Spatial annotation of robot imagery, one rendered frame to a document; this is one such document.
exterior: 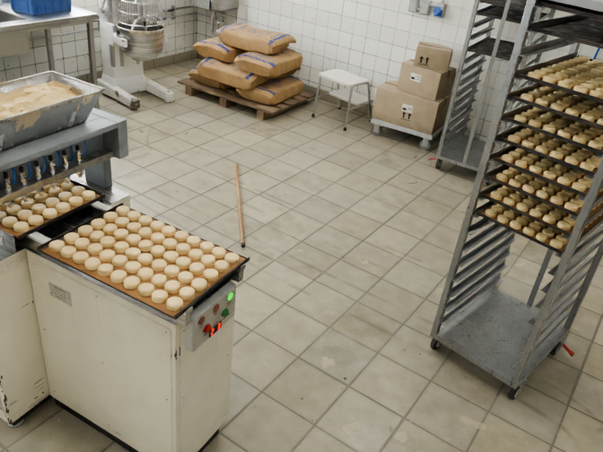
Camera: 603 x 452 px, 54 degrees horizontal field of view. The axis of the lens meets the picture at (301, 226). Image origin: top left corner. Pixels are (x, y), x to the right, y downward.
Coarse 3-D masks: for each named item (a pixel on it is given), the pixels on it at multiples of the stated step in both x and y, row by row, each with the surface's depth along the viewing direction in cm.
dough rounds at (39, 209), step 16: (32, 192) 228; (48, 192) 230; (64, 192) 230; (80, 192) 233; (0, 208) 218; (16, 208) 217; (32, 208) 218; (48, 208) 219; (64, 208) 221; (0, 224) 210; (16, 224) 208; (32, 224) 211
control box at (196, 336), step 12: (228, 288) 203; (216, 300) 197; (228, 300) 204; (192, 312) 190; (204, 312) 191; (216, 312) 199; (192, 324) 188; (204, 324) 194; (216, 324) 202; (192, 336) 191; (204, 336) 197; (192, 348) 193
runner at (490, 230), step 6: (492, 228) 291; (498, 228) 293; (480, 234) 282; (486, 234) 286; (492, 234) 287; (468, 240) 274; (474, 240) 280; (480, 240) 280; (462, 246) 272; (468, 246) 275; (474, 246) 276
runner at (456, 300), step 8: (504, 264) 332; (488, 272) 318; (496, 272) 324; (480, 280) 314; (488, 280) 317; (472, 288) 309; (456, 296) 296; (464, 296) 302; (448, 304) 293; (456, 304) 295
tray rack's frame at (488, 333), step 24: (552, 0) 212; (576, 0) 206; (600, 0) 205; (576, 48) 268; (480, 312) 320; (504, 312) 322; (528, 312) 324; (576, 312) 308; (456, 336) 300; (480, 336) 302; (504, 336) 304; (552, 336) 308; (480, 360) 287; (504, 360) 289
